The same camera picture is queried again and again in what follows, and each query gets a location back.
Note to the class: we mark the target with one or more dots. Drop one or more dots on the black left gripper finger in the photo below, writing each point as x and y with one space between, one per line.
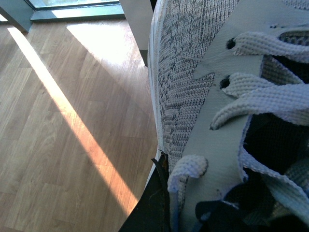
151 214

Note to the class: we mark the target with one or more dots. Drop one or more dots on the grey sneaker one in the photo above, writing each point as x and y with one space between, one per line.
230 90

